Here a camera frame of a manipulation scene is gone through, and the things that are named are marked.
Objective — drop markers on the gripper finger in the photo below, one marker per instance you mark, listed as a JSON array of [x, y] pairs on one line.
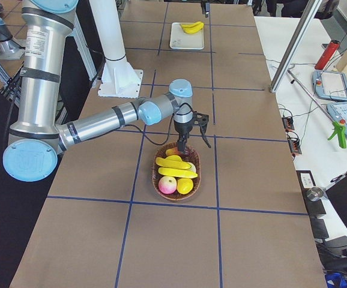
[[205, 8]]

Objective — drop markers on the pink red apple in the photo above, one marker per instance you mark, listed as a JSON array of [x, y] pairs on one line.
[[167, 185]]

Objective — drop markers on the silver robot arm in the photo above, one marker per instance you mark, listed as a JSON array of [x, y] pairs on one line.
[[49, 114]]

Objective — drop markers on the lower orange electronics board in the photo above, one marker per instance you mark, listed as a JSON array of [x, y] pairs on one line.
[[294, 146]]

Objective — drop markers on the white bear tray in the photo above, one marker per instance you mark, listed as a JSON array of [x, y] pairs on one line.
[[182, 41]]

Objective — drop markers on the brown wicker basket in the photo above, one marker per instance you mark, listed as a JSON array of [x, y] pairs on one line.
[[193, 158]]

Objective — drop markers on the aluminium frame post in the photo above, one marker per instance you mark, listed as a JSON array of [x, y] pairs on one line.
[[303, 24]]

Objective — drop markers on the steel measuring cup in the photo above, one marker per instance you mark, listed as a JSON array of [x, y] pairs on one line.
[[315, 193]]

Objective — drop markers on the red yellow mango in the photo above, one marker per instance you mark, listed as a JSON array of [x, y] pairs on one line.
[[175, 151]]

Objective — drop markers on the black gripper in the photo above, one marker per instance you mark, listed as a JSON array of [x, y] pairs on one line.
[[182, 129]]

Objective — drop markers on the white pillar with base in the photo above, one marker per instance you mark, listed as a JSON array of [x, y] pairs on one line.
[[119, 78]]

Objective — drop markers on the yellow banana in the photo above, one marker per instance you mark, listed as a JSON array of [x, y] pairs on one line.
[[190, 23], [179, 173], [162, 162], [192, 29]]

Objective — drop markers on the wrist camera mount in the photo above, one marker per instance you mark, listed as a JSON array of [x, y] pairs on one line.
[[201, 120]]

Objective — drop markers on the upper teach pendant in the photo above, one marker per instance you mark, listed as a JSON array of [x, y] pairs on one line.
[[330, 85]]

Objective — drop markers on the green handled grabber stick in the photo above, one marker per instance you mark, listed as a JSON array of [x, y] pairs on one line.
[[338, 125]]

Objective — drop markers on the orange electronics board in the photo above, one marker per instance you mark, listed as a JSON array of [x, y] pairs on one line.
[[294, 146], [288, 123]]

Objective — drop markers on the red bottle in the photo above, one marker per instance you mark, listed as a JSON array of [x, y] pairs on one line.
[[329, 51]]

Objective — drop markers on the yellow lemon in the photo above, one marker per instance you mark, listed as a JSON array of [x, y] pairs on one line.
[[184, 185]]

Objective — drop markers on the upper orange electronics board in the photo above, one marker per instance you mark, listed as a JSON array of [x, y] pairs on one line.
[[288, 123]]

